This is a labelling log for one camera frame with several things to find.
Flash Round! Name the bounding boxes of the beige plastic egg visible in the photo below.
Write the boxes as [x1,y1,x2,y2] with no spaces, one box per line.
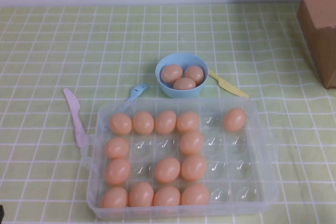
[104,158,132,185]
[104,137,130,159]
[181,154,207,182]
[173,77,197,91]
[154,157,181,184]
[184,65,205,86]
[176,111,200,133]
[160,64,183,83]
[153,186,181,207]
[100,187,129,209]
[132,111,155,135]
[154,110,177,134]
[128,181,154,208]
[223,107,247,132]
[108,113,133,134]
[179,130,205,156]
[181,184,210,206]

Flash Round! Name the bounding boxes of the clear plastic egg box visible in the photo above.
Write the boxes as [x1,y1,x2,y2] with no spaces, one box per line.
[80,97,279,221]

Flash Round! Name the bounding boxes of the brown cardboard box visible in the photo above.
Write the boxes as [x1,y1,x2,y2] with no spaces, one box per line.
[291,0,336,90]

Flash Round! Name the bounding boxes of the light blue bowl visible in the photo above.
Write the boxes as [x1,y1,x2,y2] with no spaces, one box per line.
[155,52,209,99]

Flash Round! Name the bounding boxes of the light blue plastic fork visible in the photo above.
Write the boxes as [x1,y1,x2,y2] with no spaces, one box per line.
[103,82,150,132]

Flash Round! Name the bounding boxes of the yellow plastic knife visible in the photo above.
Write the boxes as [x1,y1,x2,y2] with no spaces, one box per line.
[208,69,249,98]

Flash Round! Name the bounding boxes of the pale purple plastic knife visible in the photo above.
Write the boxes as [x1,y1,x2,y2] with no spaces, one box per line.
[62,88,89,148]

